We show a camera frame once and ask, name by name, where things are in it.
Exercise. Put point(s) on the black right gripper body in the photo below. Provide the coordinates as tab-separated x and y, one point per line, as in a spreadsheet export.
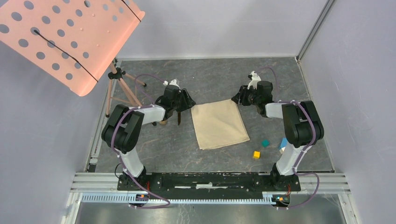
250	96

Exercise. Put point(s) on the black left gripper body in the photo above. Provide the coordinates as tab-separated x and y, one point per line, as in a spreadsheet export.
180	104

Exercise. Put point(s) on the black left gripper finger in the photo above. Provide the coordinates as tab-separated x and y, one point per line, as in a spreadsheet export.
184	105
189	101

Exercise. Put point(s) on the beige cloth napkin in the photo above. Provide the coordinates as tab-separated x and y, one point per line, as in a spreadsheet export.
218	124

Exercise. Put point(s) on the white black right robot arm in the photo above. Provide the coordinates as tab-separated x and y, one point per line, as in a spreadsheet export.
301	122

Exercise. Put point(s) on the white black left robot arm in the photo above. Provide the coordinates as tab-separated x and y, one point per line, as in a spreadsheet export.
123	127

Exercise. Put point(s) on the teal cube block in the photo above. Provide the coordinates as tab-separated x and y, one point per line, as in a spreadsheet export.
265	143

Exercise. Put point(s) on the blue triangular block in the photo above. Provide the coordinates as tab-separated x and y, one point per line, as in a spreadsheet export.
283	144

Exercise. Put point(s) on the yellow cube block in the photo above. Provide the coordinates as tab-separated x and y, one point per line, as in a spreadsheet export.
256	155

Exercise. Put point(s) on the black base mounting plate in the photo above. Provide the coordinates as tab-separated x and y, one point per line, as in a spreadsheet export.
217	185

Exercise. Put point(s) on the pink perforated music stand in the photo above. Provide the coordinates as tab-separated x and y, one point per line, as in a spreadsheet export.
54	54

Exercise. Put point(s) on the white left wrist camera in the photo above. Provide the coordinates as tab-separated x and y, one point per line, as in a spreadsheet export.
173	83

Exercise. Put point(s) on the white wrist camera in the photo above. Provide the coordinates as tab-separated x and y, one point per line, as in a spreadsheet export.
173	83
254	80

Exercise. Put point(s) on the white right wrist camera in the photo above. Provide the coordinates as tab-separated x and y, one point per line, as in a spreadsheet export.
254	80

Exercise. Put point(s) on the aluminium frame rails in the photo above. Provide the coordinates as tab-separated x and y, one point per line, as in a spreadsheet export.
121	188

